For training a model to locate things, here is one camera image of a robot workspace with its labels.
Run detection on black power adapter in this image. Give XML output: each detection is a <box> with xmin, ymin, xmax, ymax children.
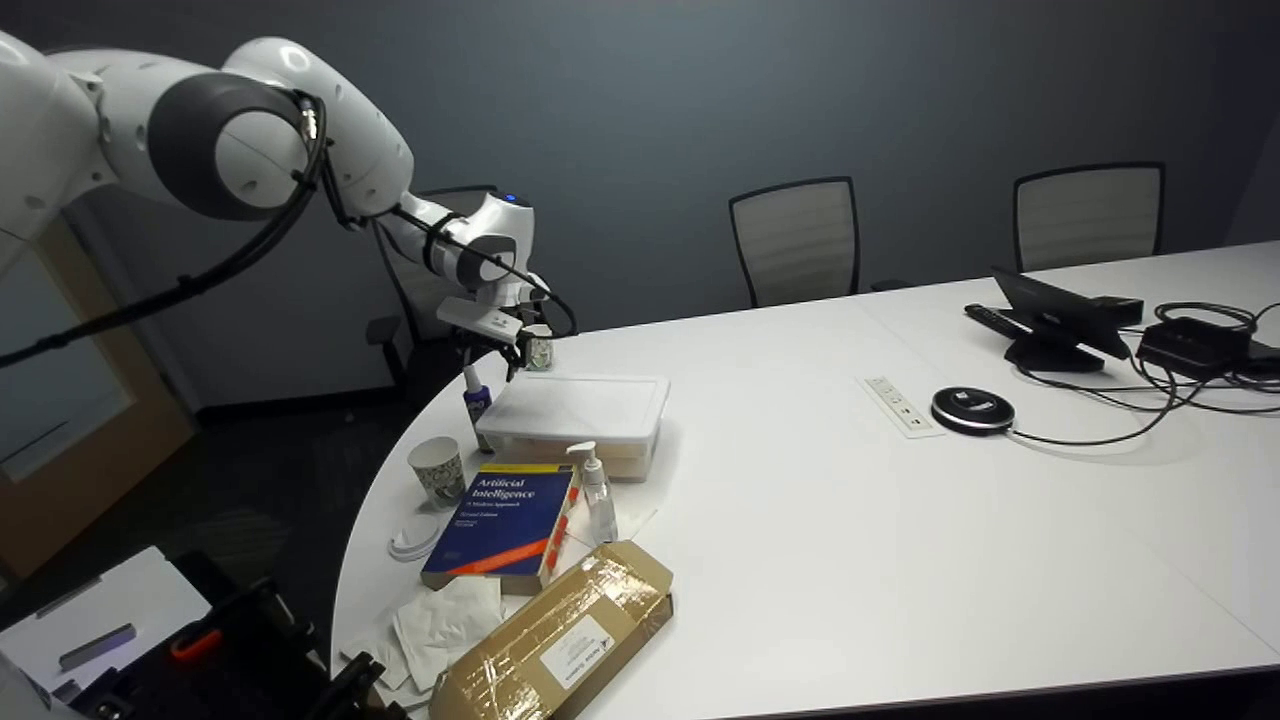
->
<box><xmin>1135</xmin><ymin>315</ymin><xmax>1280</xmax><ymax>384</ymax></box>

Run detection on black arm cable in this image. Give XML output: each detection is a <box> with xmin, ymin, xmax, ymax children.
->
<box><xmin>0</xmin><ymin>96</ymin><xmax>586</xmax><ymax>371</ymax></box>

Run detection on grey marker pen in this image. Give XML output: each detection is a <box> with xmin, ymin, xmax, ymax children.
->
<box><xmin>57</xmin><ymin>619</ymin><xmax>139</xmax><ymax>677</ymax></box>

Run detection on round black speaker puck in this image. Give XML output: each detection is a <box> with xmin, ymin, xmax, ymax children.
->
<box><xmin>930</xmin><ymin>381</ymin><xmax>1021</xmax><ymax>442</ymax></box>

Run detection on blue hardcover book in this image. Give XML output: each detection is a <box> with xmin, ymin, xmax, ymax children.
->
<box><xmin>422</xmin><ymin>460</ymin><xmax>586</xmax><ymax>595</ymax></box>

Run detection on brown cardboard box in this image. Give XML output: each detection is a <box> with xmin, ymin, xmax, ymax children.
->
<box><xmin>428</xmin><ymin>536</ymin><xmax>678</xmax><ymax>720</ymax></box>

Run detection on grey mesh office chair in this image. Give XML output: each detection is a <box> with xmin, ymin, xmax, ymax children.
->
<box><xmin>364</xmin><ymin>181</ymin><xmax>552</xmax><ymax>392</ymax></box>
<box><xmin>724</xmin><ymin>171</ymin><xmax>863</xmax><ymax>314</ymax></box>
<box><xmin>1007</xmin><ymin>162</ymin><xmax>1170</xmax><ymax>277</ymax></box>

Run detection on white paper napkin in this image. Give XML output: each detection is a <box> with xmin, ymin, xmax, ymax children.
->
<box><xmin>388</xmin><ymin>573</ymin><xmax>507</xmax><ymax>696</ymax></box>

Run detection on white board sheet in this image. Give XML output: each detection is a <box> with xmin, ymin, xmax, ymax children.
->
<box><xmin>0</xmin><ymin>544</ymin><xmax>217</xmax><ymax>699</ymax></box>

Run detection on white plastic cup lid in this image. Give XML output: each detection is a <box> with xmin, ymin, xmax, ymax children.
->
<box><xmin>383</xmin><ymin>520</ymin><xmax>439</xmax><ymax>563</ymax></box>

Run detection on black conference phone device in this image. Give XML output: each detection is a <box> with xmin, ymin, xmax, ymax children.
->
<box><xmin>959</xmin><ymin>271</ymin><xmax>1150</xmax><ymax>378</ymax></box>

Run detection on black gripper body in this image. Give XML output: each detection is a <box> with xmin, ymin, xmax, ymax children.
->
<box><xmin>461</xmin><ymin>306</ymin><xmax>552</xmax><ymax>381</ymax></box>

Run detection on orange black clamp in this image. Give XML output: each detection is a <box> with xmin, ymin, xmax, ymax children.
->
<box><xmin>318</xmin><ymin>647</ymin><xmax>412</xmax><ymax>720</ymax></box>
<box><xmin>165</xmin><ymin>623</ymin><xmax>225</xmax><ymax>673</ymax></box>

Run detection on wooden door glass panel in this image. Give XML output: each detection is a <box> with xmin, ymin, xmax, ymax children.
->
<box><xmin>0</xmin><ymin>198</ymin><xmax>200</xmax><ymax>586</ymax></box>

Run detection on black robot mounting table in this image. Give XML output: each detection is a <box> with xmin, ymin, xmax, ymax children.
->
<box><xmin>72</xmin><ymin>573</ymin><xmax>412</xmax><ymax>720</ymax></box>

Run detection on blue bottle white cap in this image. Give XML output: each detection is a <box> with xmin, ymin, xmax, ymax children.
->
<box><xmin>458</xmin><ymin>370</ymin><xmax>498</xmax><ymax>460</ymax></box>

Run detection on clear spray bottle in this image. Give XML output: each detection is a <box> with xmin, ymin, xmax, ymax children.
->
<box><xmin>564</xmin><ymin>436</ymin><xmax>623</xmax><ymax>548</ymax></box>

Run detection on black table cables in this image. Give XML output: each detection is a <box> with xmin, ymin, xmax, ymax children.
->
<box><xmin>1007</xmin><ymin>296</ymin><xmax>1280</xmax><ymax>454</ymax></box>

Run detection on clear plastic lidded container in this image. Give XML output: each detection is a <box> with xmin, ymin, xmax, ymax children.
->
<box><xmin>472</xmin><ymin>371</ymin><xmax>678</xmax><ymax>485</ymax></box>

